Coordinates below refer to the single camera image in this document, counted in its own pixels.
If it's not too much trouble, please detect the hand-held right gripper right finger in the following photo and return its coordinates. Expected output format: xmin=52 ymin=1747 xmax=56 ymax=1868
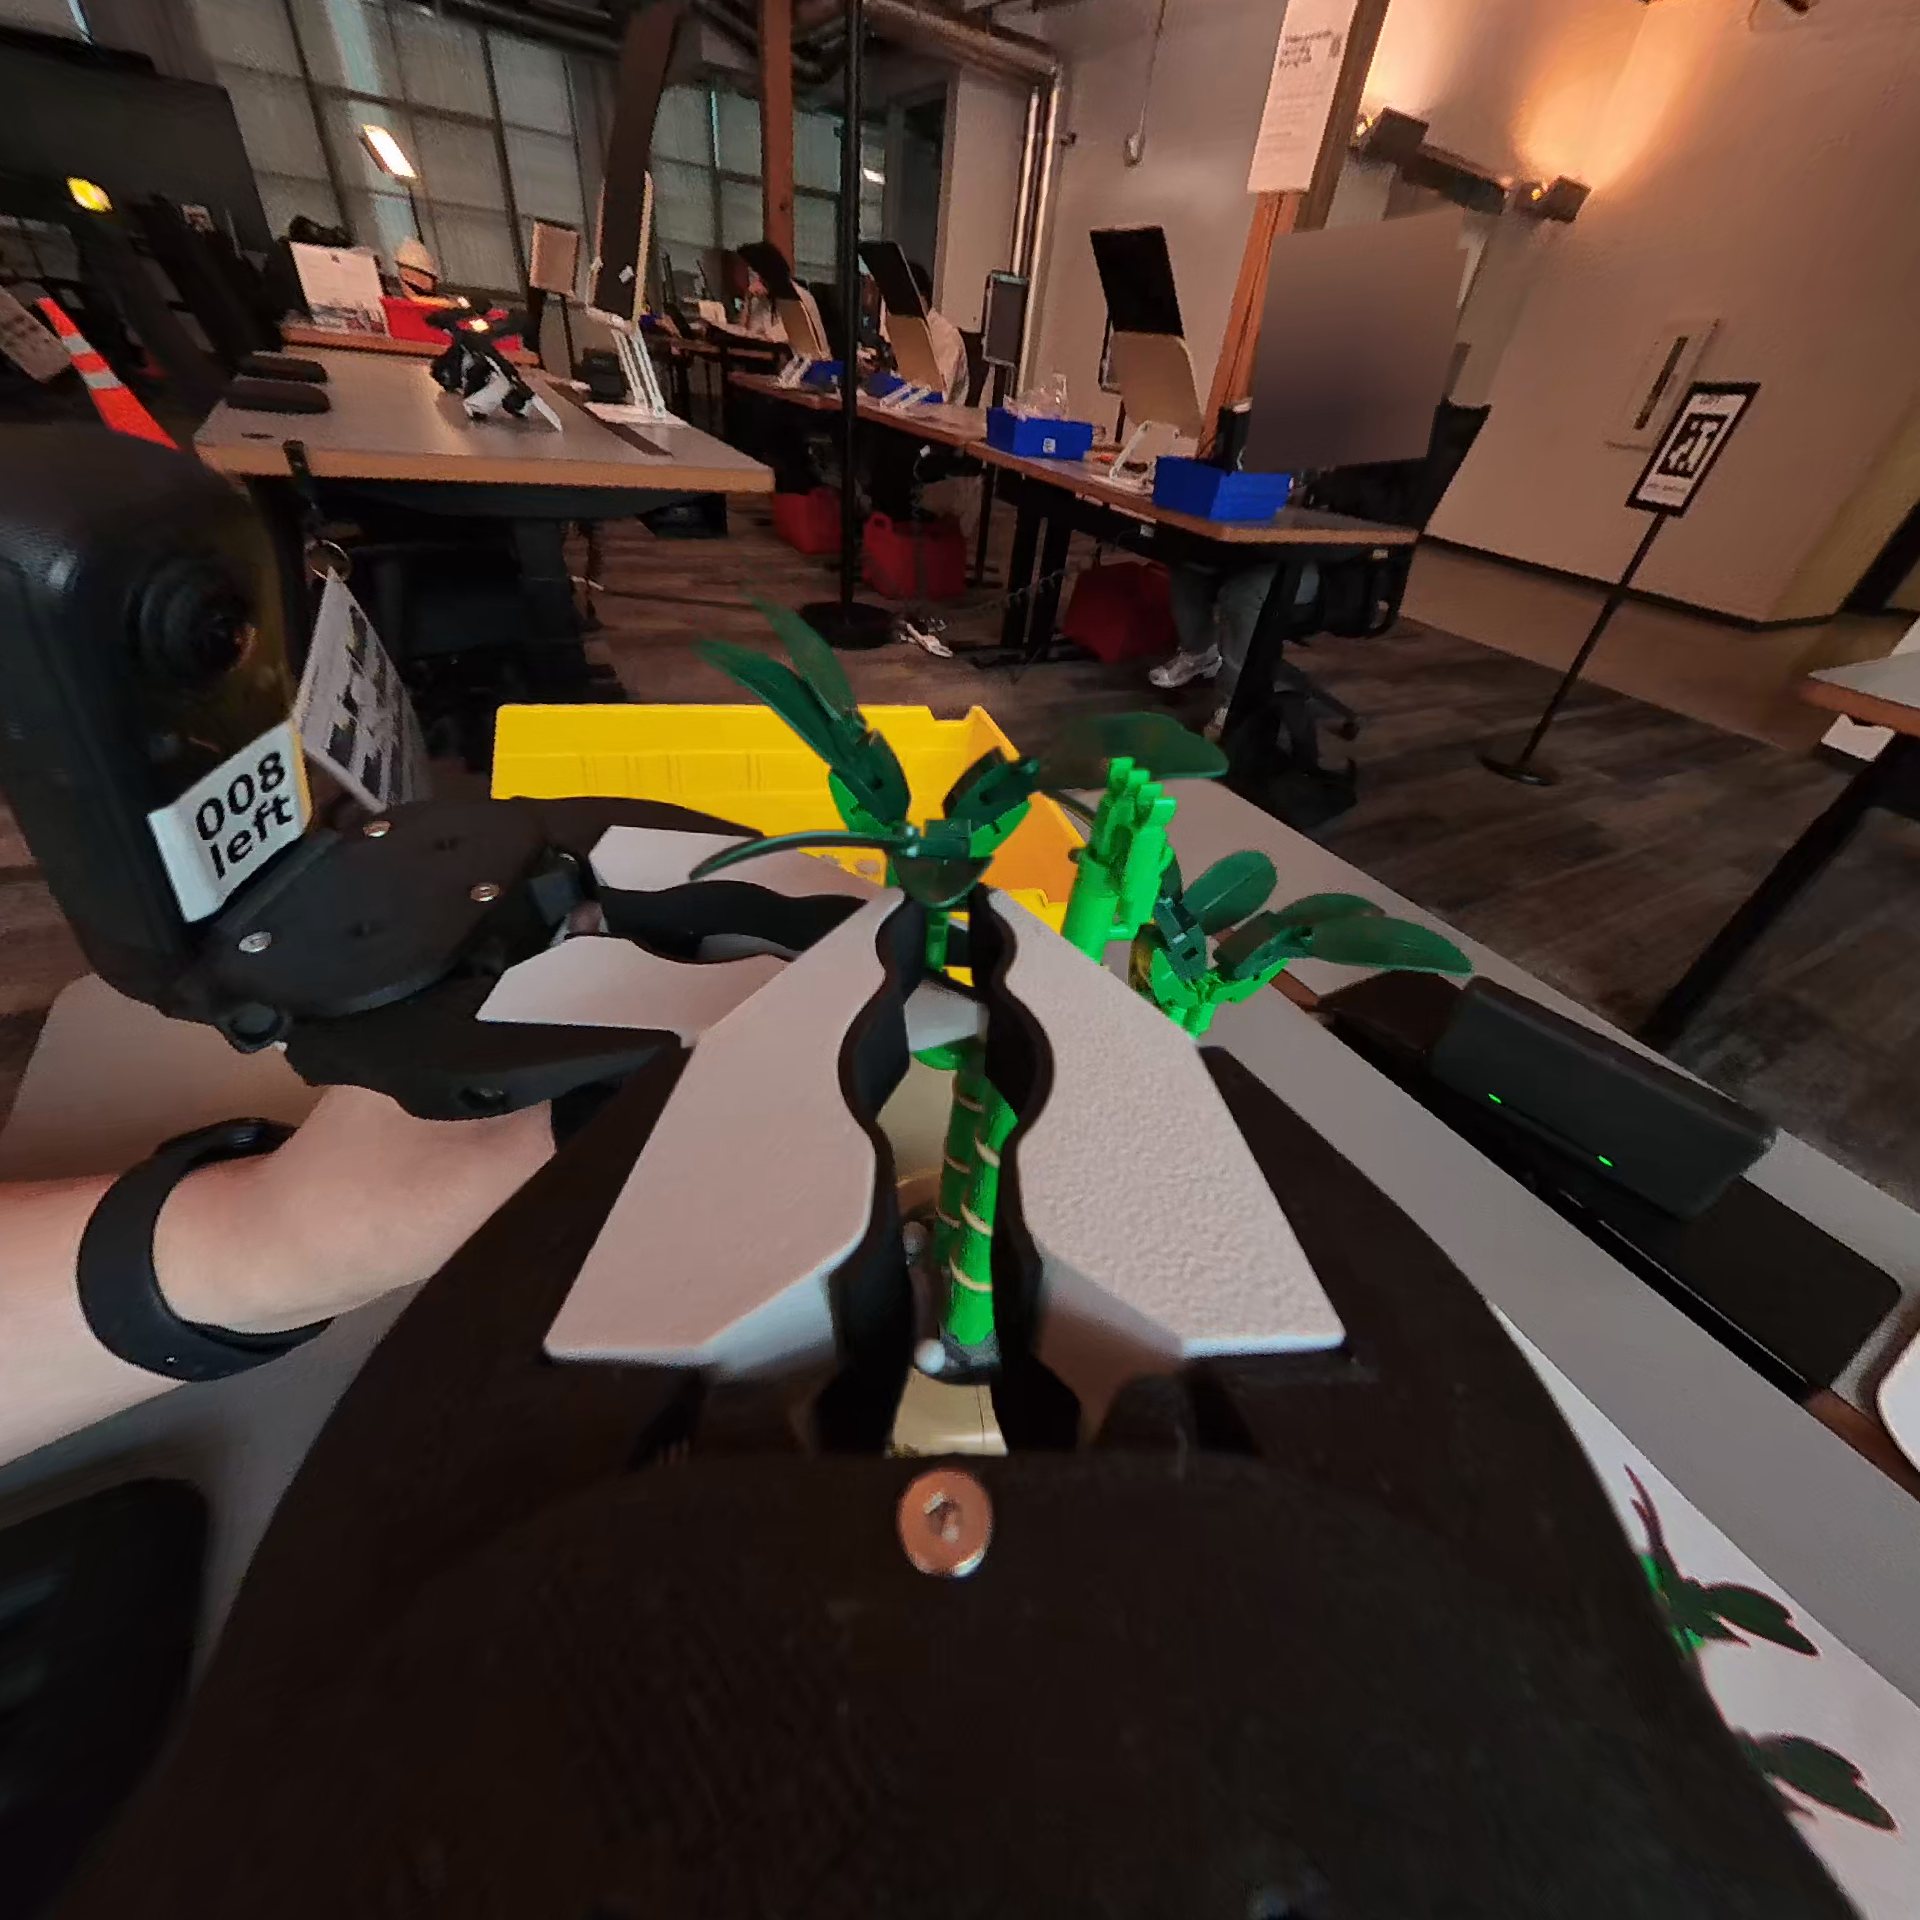
xmin=965 ymin=891 xmax=1348 ymax=1453

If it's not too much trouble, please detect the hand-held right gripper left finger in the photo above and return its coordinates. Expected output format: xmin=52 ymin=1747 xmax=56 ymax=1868
xmin=543 ymin=891 xmax=919 ymax=1453

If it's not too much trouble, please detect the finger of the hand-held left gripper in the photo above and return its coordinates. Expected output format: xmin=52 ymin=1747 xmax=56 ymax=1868
xmin=476 ymin=933 xmax=810 ymax=1052
xmin=576 ymin=821 xmax=892 ymax=967

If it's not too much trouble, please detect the green lego bamboo plant model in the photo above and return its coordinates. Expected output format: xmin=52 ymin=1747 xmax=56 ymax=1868
xmin=691 ymin=597 xmax=1474 ymax=1455

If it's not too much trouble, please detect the person's left forearm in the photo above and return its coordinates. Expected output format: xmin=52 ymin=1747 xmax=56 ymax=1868
xmin=0 ymin=1176 xmax=113 ymax=1469

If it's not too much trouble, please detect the lego instruction booklet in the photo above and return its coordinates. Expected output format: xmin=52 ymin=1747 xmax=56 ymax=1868
xmin=1499 ymin=1307 xmax=1920 ymax=1920

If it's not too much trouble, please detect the person's left hand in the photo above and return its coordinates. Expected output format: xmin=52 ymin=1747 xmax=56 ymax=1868
xmin=290 ymin=1084 xmax=562 ymax=1323

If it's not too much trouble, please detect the yellow plastic parts bin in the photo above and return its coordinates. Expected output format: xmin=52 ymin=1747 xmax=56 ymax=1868
xmin=493 ymin=702 xmax=1084 ymax=933

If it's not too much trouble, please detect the white hanging card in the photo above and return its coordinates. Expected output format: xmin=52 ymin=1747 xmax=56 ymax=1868
xmin=290 ymin=572 xmax=429 ymax=813

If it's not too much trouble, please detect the black box with green light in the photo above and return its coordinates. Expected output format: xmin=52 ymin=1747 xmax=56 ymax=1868
xmin=1424 ymin=975 xmax=1779 ymax=1221

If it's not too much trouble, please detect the black wristband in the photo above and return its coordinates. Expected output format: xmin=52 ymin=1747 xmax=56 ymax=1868
xmin=76 ymin=1117 xmax=342 ymax=1385

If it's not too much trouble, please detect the grey office desk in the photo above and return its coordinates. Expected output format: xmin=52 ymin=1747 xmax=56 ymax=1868
xmin=195 ymin=342 xmax=777 ymax=707

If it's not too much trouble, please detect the black stanchion pole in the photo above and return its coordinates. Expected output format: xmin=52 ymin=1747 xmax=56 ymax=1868
xmin=801 ymin=0 xmax=905 ymax=650

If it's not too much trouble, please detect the orange safety vest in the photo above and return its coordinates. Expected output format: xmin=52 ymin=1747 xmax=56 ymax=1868
xmin=30 ymin=290 xmax=182 ymax=450

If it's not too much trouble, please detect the long wooden office desk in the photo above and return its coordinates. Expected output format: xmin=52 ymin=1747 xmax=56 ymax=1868
xmin=728 ymin=365 xmax=1421 ymax=668

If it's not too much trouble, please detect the black perforated pad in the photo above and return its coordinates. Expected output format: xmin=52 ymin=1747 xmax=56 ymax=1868
xmin=0 ymin=1474 xmax=211 ymax=1920

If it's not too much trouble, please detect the marker sign on floor stand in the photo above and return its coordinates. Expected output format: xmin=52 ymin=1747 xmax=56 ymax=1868
xmin=1482 ymin=377 xmax=1761 ymax=790

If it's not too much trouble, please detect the white paper notice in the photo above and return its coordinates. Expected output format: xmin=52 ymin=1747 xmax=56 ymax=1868
xmin=1248 ymin=0 xmax=1361 ymax=197

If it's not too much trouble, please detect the black desk cable tray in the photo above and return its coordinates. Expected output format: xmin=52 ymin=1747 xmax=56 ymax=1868
xmin=1316 ymin=974 xmax=1903 ymax=1401

